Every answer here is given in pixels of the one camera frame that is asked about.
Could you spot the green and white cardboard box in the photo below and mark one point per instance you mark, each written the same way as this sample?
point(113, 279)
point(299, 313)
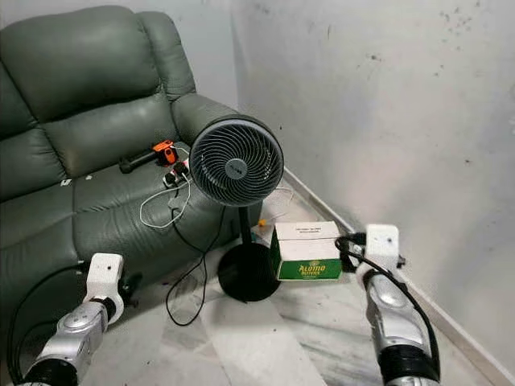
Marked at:
point(307, 251)

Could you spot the small orange object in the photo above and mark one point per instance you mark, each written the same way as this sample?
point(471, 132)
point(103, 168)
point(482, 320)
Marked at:
point(260, 223)

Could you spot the white power strip with plugs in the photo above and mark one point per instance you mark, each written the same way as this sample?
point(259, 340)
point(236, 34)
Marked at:
point(179, 173)

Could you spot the black and orange handheld tool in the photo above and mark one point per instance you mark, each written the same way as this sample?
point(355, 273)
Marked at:
point(153, 157)

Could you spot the dark green leather sofa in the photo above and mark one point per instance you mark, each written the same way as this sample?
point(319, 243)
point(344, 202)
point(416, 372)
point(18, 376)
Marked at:
point(96, 137)

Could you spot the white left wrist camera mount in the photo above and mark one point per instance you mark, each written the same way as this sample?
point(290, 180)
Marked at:
point(105, 277)

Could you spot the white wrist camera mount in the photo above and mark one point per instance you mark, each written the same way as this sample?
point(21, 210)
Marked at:
point(105, 277)
point(382, 241)

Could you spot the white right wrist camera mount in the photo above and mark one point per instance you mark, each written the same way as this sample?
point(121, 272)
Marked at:
point(382, 241)

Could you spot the black pedestal fan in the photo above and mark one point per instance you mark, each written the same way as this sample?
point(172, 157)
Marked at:
point(237, 161)

